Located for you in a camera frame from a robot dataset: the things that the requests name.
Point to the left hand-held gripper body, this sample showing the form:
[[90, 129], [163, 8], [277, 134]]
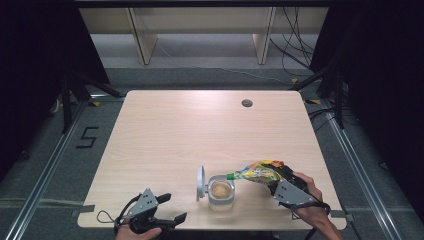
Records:
[[144, 203]]

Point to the yellow seasoning pouch green cap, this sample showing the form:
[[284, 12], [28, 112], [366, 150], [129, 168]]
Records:
[[258, 173]]

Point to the person's right hand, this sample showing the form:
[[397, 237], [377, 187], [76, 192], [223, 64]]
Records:
[[313, 213]]

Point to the person's left hand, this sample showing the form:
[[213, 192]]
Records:
[[138, 235]]

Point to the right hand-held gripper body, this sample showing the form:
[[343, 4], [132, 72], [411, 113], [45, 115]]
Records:
[[291, 195]]

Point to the grey floor tape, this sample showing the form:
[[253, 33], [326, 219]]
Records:
[[343, 215]]

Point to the yellow black floor tape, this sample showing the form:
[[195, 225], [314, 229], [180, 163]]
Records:
[[312, 101], [95, 103]]

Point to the black metal stand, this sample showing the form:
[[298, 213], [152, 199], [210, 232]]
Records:
[[339, 100], [66, 106]]

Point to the metal floor rail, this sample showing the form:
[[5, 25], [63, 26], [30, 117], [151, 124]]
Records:
[[356, 166], [50, 166]]

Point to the grey lidded clear jar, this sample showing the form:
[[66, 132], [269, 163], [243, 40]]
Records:
[[220, 191]]

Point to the dark curtain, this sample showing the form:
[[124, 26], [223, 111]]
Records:
[[33, 66], [383, 83]]

